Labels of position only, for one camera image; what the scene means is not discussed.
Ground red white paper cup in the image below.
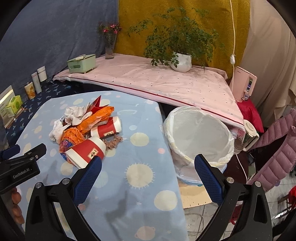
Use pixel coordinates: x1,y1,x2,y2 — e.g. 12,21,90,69
90,116,122,138
65,136,106,169

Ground colourful snack bag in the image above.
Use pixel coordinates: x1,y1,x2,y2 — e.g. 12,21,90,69
59,128,85,164

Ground white tissue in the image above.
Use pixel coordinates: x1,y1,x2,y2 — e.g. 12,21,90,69
49,104,92,144

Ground brown spotted scrunchie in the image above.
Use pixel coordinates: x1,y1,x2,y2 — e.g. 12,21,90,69
103,135,123,150

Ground red paper envelope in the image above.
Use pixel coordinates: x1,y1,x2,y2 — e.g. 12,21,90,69
87,96,108,114

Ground orange plastic wrapper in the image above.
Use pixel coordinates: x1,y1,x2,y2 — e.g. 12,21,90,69
76,106,114,134

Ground white lined trash bin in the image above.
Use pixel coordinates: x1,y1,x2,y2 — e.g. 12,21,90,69
163,106,234,186

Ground person's left hand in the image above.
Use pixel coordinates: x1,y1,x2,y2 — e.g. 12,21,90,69
11,187,25,225

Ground green yellow tissue box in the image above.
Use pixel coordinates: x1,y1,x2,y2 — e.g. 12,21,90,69
5,95,23,118

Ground blue polka dot tablecloth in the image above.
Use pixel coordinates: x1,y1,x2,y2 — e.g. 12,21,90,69
17,91,188,240

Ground white kettle appliance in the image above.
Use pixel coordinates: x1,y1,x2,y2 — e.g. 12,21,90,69
234,120,259,154

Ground yellow floral tin can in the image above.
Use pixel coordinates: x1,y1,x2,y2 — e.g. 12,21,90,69
24,81,36,99

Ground navy patterned cloth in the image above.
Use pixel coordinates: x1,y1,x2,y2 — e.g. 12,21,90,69
5,81,75,145

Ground pink puffer jacket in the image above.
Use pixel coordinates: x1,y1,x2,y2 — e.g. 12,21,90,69
247,108,295,192

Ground white cosmetic tube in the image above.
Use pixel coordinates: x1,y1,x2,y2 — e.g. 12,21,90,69
31,72,42,94

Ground red cloth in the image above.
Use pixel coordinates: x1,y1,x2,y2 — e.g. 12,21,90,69
237,99,264,133

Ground white cosmetic jar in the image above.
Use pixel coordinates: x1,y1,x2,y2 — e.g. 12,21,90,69
37,66,47,82

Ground mint green tissue box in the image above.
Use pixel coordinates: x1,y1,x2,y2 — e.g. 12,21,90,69
67,54,96,73

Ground pink water dispenser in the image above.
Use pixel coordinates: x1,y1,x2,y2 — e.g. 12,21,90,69
230,66,257,102

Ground blue backdrop cloth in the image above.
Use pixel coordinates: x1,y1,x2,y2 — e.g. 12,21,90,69
1,1,118,97

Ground pink bed quilt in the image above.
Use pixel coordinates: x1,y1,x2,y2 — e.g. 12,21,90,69
54,54,244,130

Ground glass vase pink flowers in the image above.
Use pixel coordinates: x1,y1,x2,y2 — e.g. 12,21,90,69
98,23,121,59

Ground green potted plant white pot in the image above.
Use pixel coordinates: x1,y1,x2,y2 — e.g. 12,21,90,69
127,6,224,67

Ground white cable with switch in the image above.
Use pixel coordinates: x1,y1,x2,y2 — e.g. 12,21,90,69
229,0,236,77

